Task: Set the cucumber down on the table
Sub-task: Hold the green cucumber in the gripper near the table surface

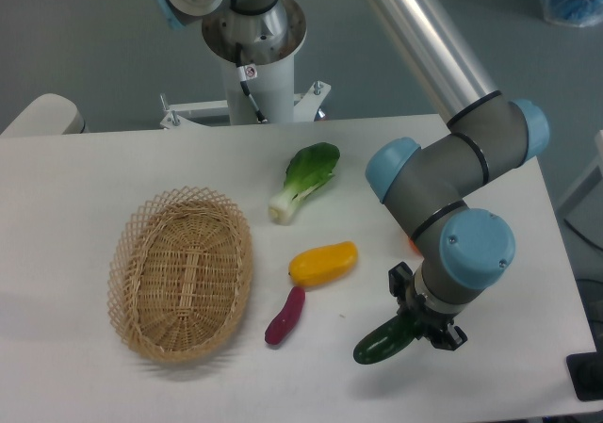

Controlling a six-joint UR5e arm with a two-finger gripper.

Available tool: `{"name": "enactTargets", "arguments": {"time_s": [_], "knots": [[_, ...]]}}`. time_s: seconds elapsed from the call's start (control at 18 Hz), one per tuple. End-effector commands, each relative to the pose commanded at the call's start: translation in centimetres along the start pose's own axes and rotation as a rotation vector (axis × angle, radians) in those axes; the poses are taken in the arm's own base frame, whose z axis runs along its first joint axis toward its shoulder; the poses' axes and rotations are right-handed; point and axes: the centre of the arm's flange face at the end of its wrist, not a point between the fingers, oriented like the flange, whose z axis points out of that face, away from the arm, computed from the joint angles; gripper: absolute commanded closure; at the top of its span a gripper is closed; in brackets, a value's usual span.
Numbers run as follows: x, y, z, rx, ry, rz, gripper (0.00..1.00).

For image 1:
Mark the woven wicker basket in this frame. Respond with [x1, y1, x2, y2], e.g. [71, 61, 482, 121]
[107, 187, 253, 363]

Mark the purple sweet potato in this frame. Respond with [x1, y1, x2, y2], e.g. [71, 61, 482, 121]
[265, 286, 305, 346]

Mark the black device at edge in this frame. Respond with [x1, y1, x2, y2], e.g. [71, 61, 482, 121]
[566, 352, 603, 401]

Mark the white furniture at right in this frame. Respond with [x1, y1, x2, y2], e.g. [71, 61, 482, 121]
[556, 130, 602, 215]

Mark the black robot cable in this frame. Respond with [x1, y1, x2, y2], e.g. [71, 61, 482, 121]
[234, 41, 269, 124]

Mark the beige chair backrest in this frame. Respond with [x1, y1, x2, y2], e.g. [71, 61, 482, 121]
[1, 93, 89, 138]

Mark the yellow bell pepper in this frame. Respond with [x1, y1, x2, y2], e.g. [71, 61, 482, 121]
[288, 241, 358, 287]

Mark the green cucumber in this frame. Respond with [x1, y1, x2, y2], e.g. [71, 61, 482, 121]
[352, 313, 421, 365]

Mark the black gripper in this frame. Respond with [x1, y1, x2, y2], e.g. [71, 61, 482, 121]
[388, 261, 467, 350]

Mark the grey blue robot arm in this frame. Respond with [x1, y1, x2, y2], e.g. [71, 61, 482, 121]
[155, 0, 549, 365]

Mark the green bok choy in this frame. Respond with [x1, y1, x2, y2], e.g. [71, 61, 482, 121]
[269, 142, 340, 224]

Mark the orange pumpkin toy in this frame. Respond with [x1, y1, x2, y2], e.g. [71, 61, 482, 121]
[407, 237, 422, 255]

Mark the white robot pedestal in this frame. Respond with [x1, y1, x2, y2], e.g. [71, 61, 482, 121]
[160, 0, 332, 129]

